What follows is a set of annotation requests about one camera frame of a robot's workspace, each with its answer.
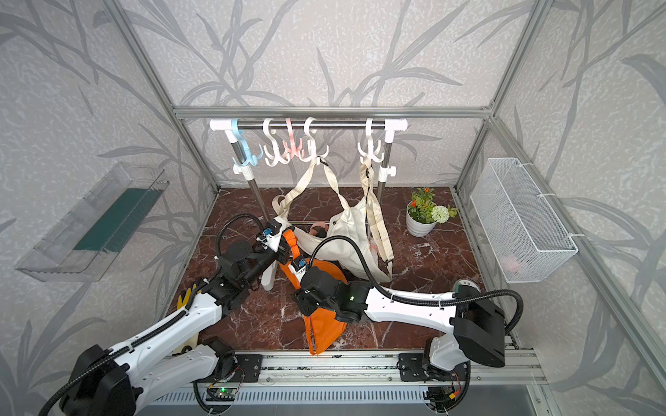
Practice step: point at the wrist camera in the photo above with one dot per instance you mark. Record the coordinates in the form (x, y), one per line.
(299, 266)
(272, 235)

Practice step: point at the white plastic hook middle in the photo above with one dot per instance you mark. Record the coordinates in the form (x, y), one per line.
(310, 153)

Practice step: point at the clear acrylic wall shelf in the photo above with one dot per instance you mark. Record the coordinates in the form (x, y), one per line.
(85, 243)

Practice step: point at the blue plastic hook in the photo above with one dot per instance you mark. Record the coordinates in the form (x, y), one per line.
(249, 158)

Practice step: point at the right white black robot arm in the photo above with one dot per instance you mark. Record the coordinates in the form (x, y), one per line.
(472, 324)

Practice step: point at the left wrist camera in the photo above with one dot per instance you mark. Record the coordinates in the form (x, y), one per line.
(272, 235)

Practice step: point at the white wire mesh basket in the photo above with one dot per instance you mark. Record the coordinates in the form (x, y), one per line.
(519, 220)

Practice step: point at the round green-label tin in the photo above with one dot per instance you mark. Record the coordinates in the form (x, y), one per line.
(459, 284)

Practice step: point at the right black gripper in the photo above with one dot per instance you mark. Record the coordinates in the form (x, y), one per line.
(301, 300)

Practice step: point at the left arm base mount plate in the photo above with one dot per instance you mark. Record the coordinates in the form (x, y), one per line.
(244, 368)

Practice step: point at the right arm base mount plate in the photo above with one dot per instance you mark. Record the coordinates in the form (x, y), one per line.
(412, 368)

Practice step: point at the white plastic hook right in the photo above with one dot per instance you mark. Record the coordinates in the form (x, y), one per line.
(373, 151)

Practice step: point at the cream crescent bag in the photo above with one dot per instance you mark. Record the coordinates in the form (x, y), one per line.
(352, 222)

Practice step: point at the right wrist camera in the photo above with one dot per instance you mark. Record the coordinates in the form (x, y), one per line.
(299, 266)

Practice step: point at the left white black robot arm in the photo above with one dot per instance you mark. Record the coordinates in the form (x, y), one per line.
(123, 379)

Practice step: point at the pink item in basket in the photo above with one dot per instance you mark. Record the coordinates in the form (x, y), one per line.
(513, 265)

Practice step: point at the orange crescent bag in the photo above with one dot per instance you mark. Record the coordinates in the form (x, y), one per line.
(321, 327)

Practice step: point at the white plastic hook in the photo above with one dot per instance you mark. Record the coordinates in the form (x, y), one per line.
(310, 153)
(373, 151)
(273, 154)

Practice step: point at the pink bag with braided strap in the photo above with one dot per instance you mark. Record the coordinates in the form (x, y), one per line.
(319, 229)

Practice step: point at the white pot with artificial plant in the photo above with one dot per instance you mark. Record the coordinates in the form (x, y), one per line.
(423, 214)

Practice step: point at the aluminium front rail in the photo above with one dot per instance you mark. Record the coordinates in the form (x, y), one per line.
(349, 368)

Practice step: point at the pink plastic hook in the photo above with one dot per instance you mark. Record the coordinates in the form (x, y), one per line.
(292, 150)

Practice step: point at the cream bag with brown-striped strap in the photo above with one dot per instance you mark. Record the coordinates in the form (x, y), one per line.
(375, 216)

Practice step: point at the yellow black work glove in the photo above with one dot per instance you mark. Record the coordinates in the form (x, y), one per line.
(186, 296)

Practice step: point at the white plastic hook left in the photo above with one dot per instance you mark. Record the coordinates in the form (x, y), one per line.
(273, 154)

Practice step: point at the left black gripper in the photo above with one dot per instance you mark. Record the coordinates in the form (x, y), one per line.
(281, 253)

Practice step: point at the white and steel clothes rack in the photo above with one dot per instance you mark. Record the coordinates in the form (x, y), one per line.
(384, 131)

